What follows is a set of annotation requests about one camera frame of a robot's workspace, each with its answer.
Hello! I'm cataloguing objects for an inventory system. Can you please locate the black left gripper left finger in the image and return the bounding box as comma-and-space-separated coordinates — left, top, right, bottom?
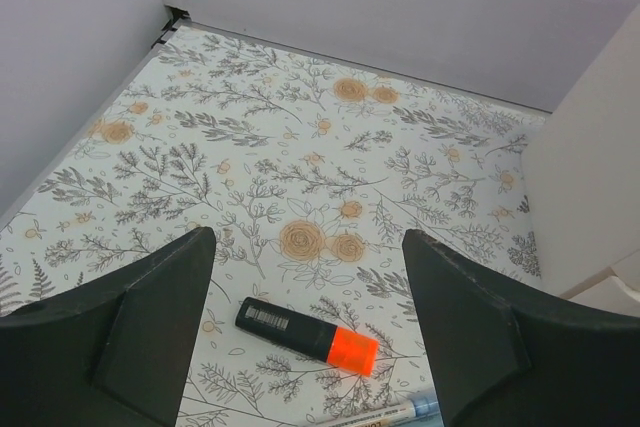
1, 227, 216, 426

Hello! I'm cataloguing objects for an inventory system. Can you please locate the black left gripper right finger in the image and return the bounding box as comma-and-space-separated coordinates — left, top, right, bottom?
402, 229, 639, 426

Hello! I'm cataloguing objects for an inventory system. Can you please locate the blue capped white pen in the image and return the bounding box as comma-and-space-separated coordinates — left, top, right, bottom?
318, 390, 444, 427

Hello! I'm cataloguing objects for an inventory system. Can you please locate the black orange highlighter marker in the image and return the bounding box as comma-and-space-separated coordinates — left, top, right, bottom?
235, 297, 379, 377

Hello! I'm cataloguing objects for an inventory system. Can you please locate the white stacked drawer unit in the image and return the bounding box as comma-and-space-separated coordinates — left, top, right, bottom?
522, 11, 639, 316

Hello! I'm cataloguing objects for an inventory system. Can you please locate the floral patterned table mat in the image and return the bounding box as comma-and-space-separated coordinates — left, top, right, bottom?
1, 26, 543, 426

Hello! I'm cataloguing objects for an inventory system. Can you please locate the aluminium table edge rail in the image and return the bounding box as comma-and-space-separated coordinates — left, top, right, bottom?
0, 5, 551, 228

